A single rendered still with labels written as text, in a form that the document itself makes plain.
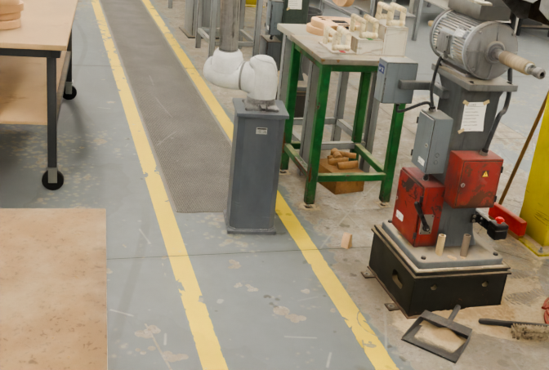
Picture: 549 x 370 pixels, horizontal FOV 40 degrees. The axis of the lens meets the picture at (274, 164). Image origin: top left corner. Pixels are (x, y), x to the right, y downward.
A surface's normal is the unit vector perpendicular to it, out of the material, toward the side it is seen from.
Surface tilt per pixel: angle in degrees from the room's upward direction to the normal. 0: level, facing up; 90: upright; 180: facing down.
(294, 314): 0
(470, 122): 89
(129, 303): 0
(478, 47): 88
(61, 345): 0
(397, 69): 90
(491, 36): 83
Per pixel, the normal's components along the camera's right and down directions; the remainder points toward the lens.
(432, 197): 0.27, 0.37
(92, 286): 0.10, -0.93
